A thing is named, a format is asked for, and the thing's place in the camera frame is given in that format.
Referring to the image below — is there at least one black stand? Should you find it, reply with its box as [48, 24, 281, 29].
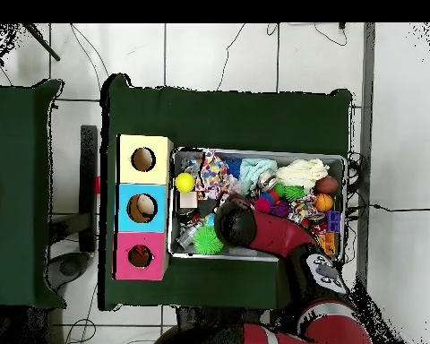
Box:
[79, 125, 99, 252]

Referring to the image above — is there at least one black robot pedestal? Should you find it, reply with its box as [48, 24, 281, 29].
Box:
[175, 305, 273, 332]

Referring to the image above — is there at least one large green spiky ball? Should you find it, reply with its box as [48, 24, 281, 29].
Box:
[192, 225, 224, 256]

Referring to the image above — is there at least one large yellow ball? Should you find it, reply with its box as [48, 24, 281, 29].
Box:
[174, 172, 196, 194]

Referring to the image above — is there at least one polka dot cloth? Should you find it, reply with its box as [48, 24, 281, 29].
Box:
[194, 150, 239, 202]

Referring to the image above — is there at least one wooden box with three holes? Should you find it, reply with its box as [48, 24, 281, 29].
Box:
[112, 133, 175, 281]

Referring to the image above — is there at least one dark green tablecloth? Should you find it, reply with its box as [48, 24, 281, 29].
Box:
[98, 73, 353, 318]

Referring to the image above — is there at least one cream knitted cloth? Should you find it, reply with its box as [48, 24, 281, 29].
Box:
[275, 158, 330, 191]

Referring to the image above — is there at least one blue spiky ball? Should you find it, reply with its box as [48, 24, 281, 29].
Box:
[221, 157, 243, 180]

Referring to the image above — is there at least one green-covered side table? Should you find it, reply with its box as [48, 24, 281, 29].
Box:
[0, 78, 66, 310]

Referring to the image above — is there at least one black rod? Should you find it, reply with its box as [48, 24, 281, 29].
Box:
[21, 22, 61, 62]

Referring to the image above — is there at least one purple plastic block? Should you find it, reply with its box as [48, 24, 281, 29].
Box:
[325, 210, 342, 234]

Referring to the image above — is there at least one orange striped tiger plush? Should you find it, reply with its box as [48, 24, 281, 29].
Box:
[130, 245, 151, 264]

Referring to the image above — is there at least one small orange basketball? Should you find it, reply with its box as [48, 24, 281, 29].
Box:
[314, 193, 335, 213]

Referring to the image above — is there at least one light teal knitted cloth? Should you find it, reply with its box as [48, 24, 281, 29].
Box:
[238, 158, 279, 194]

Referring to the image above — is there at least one brown toy football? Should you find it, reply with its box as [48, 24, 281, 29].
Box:
[314, 176, 340, 195]

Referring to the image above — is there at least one silver mesh bin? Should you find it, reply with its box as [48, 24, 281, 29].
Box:
[167, 147, 348, 264]

